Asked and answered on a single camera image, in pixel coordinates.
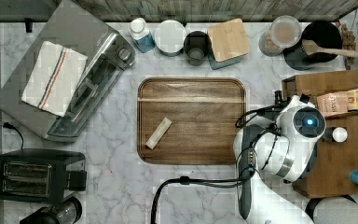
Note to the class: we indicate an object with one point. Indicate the small wooden block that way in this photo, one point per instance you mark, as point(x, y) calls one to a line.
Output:
point(158, 133)

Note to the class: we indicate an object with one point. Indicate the striped white dish towel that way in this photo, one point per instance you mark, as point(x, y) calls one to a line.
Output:
point(53, 81)

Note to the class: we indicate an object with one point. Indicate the black coffee grinder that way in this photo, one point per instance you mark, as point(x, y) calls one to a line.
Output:
point(67, 212)

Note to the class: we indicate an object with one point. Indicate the wooden serving tray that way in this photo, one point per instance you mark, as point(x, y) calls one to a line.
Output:
point(203, 112)

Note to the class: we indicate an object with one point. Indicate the dark grey cup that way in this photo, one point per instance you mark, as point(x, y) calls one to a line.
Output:
point(197, 46)

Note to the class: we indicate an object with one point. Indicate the wooden drawer organizer box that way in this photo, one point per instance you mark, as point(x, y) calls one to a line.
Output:
point(337, 151)

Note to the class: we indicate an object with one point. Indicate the clear lidded plastic container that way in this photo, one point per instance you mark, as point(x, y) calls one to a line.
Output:
point(283, 33)

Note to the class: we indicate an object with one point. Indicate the black two-slot toaster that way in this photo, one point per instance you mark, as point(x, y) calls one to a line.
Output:
point(41, 175)

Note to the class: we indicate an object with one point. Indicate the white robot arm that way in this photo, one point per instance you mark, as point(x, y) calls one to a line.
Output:
point(285, 148)

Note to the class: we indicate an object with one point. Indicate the white round lidded container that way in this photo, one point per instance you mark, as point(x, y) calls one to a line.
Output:
point(169, 37)

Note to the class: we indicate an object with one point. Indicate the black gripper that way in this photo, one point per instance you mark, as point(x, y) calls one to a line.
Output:
point(273, 111)

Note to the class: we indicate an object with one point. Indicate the wooden spatula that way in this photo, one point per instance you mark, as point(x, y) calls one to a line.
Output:
point(311, 47)

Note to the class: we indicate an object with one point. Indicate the black pot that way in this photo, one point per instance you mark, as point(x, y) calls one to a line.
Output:
point(325, 35)

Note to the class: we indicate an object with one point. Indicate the dark cylindrical can white lid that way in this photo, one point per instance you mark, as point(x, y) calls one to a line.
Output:
point(335, 134)

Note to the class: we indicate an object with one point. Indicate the teal box with wooden lid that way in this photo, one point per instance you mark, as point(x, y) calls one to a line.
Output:
point(229, 43)

